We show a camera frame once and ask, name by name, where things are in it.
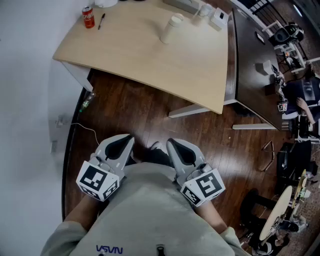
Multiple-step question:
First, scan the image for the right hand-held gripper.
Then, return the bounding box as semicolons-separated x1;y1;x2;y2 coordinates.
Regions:
166;138;226;208

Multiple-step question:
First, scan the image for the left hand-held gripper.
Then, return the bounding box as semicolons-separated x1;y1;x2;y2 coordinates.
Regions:
76;133;136;202

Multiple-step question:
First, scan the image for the person's right forearm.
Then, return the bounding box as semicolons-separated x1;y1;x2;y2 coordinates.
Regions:
194;199;229;235

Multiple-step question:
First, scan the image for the person's left forearm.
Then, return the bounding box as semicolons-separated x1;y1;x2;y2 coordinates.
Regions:
63;193;111;232

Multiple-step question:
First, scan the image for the clear glass mug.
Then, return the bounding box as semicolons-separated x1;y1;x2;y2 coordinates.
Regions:
191;2;213;26

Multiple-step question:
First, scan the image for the grey cup holder tray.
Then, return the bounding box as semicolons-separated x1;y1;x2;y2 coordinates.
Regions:
163;0;201;15

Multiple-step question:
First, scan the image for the person's right shoe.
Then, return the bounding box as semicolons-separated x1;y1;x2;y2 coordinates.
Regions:
150;141;168;153

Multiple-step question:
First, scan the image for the white desk leg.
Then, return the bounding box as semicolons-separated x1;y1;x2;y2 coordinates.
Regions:
167;98;238;119

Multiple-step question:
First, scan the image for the green plastic bottle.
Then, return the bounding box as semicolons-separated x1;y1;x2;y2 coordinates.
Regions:
79;91;97;113

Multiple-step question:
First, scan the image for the person's grey shirt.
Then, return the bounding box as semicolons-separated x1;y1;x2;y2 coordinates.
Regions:
41;162;251;256

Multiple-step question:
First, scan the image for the white dark-table leg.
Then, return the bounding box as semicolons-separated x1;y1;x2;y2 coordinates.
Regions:
232;123;277;131

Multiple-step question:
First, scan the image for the black stool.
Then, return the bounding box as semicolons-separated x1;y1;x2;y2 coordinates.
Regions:
239;188;276;226

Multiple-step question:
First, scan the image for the white desk side panel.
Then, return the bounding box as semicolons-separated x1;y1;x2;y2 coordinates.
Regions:
61;61;95;92

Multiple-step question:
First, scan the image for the round wooden side table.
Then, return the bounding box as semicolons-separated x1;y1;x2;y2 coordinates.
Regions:
258;184;293;242

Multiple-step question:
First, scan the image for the small white box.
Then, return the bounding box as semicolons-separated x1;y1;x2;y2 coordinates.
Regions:
254;59;275;76

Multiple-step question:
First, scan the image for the red soda can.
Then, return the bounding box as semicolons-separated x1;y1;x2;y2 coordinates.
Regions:
82;5;96;29

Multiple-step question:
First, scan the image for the black square card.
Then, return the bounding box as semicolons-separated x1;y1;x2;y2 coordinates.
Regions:
254;31;266;45

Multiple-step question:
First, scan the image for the white tissue box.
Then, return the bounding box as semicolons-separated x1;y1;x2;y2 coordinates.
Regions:
209;7;230;32

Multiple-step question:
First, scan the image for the white kettle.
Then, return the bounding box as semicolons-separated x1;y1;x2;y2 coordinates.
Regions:
94;0;118;8

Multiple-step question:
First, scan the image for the black office chair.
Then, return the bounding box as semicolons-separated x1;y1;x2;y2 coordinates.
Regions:
268;22;305;47

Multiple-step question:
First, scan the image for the black railing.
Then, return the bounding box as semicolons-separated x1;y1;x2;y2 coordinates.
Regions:
246;0;285;28

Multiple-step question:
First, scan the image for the white cable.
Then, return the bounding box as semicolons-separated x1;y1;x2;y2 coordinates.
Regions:
69;122;99;146

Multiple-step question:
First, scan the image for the white wall charger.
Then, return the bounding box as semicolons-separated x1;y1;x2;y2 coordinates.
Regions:
55;113;72;129

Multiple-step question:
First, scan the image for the metal chair frame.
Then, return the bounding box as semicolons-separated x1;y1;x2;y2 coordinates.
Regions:
258;139;276;172

